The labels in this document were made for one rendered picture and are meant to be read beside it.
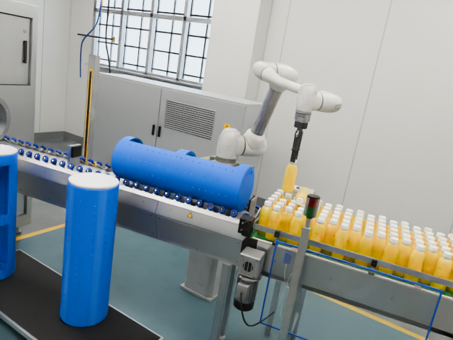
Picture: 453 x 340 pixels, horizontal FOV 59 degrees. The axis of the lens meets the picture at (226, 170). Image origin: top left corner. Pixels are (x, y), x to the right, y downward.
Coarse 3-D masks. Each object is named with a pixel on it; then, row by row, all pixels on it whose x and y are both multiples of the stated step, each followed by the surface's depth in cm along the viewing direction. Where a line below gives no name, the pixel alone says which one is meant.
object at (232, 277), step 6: (234, 270) 259; (234, 276) 260; (234, 282) 263; (228, 288) 263; (228, 294) 264; (228, 300) 265; (228, 306) 266; (228, 312) 267; (222, 318) 269; (228, 318) 271; (222, 324) 270; (222, 330) 271; (222, 336) 275
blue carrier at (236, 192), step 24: (120, 144) 256; (144, 144) 254; (120, 168) 255; (144, 168) 248; (168, 168) 242; (192, 168) 238; (216, 168) 235; (240, 168) 234; (192, 192) 240; (216, 192) 233; (240, 192) 230
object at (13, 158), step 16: (0, 160) 251; (16, 160) 263; (0, 176) 278; (16, 176) 266; (0, 192) 281; (16, 192) 270; (0, 208) 284; (16, 208) 275; (0, 224) 262; (0, 240) 290; (0, 256) 293; (0, 272) 271
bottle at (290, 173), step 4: (292, 164) 232; (296, 164) 233; (288, 168) 232; (292, 168) 231; (296, 168) 232; (288, 172) 232; (292, 172) 231; (296, 172) 232; (284, 176) 235; (288, 176) 233; (292, 176) 232; (296, 176) 235; (284, 180) 235; (288, 180) 233; (292, 180) 233; (284, 184) 235; (288, 184) 233; (292, 184) 234; (284, 188) 235; (288, 188) 234; (292, 188) 235
